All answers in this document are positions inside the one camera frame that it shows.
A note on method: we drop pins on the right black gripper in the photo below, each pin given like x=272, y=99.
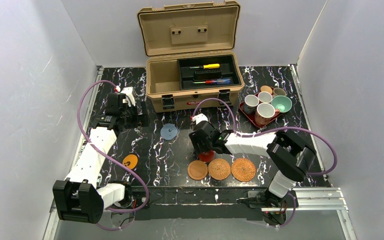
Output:
x=198, y=145

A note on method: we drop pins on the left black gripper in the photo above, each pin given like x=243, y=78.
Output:
x=141, y=114

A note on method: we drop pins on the red round coaster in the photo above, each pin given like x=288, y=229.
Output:
x=207, y=156

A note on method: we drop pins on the blue round coaster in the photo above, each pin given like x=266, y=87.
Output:
x=169, y=131

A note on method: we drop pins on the smooth wooden coaster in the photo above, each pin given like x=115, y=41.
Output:
x=197, y=170

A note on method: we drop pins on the woven rattan coaster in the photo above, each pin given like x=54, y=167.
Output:
x=243, y=169
x=219, y=169

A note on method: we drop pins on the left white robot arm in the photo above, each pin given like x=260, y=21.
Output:
x=77, y=197

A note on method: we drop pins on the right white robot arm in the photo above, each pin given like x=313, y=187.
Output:
x=291, y=154

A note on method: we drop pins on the orange round coaster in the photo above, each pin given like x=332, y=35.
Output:
x=130, y=161

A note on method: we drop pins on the white cup dark outside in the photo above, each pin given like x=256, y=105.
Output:
x=251, y=103

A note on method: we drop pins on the white cup floral pattern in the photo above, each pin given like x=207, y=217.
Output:
x=263, y=114

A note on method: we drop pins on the small white cup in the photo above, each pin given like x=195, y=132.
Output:
x=265, y=97

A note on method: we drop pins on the small orange cup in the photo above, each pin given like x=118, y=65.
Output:
x=266, y=88

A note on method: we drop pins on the small olive cup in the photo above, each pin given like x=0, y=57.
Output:
x=278, y=92

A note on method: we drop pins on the red serving tray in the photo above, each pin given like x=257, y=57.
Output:
x=251, y=117

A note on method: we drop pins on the black toolbox tray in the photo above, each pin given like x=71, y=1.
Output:
x=228, y=69

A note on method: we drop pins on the tan plastic toolbox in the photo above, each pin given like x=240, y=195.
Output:
x=186, y=31

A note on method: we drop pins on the teal green bowl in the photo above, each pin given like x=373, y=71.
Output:
x=282, y=103

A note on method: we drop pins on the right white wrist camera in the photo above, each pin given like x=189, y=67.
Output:
x=200, y=118

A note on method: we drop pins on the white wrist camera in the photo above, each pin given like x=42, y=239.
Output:
x=200, y=118
x=129, y=97

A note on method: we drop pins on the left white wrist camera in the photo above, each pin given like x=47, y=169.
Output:
x=129, y=97

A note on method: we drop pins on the red blue handled screwdriver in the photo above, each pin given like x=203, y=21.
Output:
x=220, y=81

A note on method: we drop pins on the yellow handled screwdriver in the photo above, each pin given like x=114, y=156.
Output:
x=206, y=66

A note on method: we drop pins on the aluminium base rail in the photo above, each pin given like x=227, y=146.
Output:
x=213, y=213

